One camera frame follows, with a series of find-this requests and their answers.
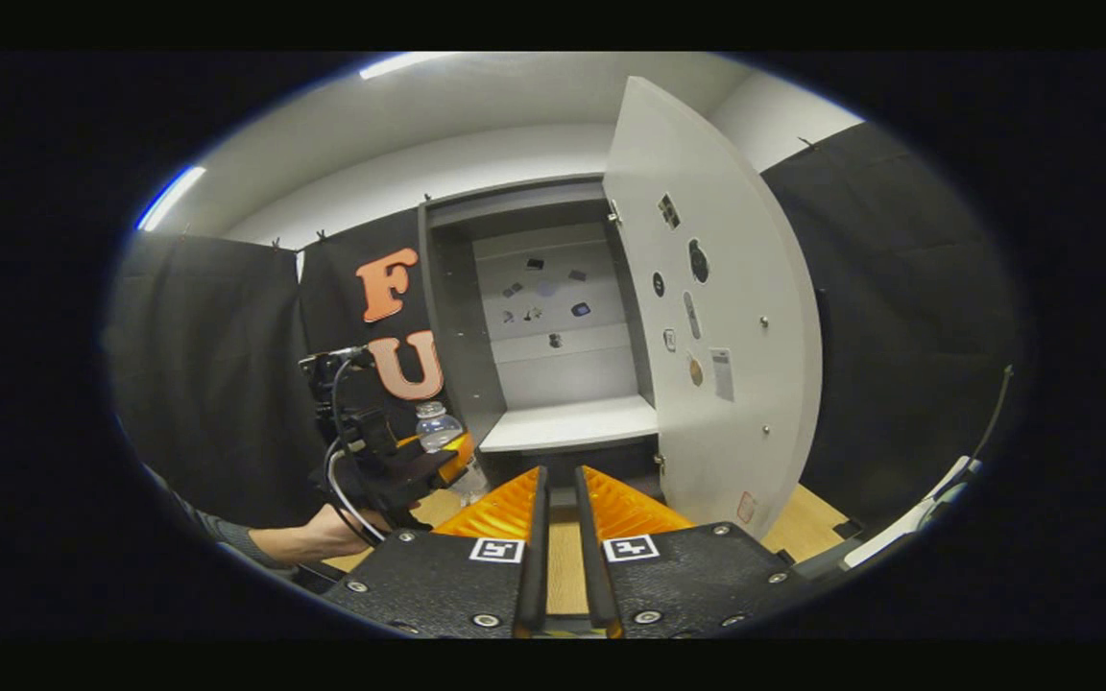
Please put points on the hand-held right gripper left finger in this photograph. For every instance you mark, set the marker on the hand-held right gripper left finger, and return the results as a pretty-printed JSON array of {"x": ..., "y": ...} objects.
[{"x": 438, "y": 585}]

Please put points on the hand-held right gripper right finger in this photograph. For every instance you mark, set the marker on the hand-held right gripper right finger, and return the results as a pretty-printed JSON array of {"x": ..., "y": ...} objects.
[{"x": 687, "y": 585}]

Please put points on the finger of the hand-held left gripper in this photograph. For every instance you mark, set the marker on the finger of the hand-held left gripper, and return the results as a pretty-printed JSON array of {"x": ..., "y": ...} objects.
[{"x": 462, "y": 451}]

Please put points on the clear bottle red label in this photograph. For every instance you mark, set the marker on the clear bottle red label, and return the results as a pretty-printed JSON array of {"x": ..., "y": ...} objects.
[{"x": 438, "y": 427}]

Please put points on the grey cabinet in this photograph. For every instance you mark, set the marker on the grey cabinet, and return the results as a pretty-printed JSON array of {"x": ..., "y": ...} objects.
[{"x": 457, "y": 326}]

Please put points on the white cabinet door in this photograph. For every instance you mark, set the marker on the white cabinet door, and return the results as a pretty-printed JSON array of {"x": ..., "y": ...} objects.
[{"x": 745, "y": 403}]

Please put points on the white cabinet shelf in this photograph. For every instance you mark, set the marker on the white cabinet shelf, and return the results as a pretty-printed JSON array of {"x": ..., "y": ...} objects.
[{"x": 563, "y": 424}]

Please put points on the black backdrop cloth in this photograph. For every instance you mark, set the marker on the black backdrop cloth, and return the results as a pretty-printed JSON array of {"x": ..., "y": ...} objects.
[{"x": 207, "y": 384}]

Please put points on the long ceiling light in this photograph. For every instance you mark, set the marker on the long ceiling light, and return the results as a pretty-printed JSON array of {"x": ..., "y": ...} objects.
[{"x": 172, "y": 198}]

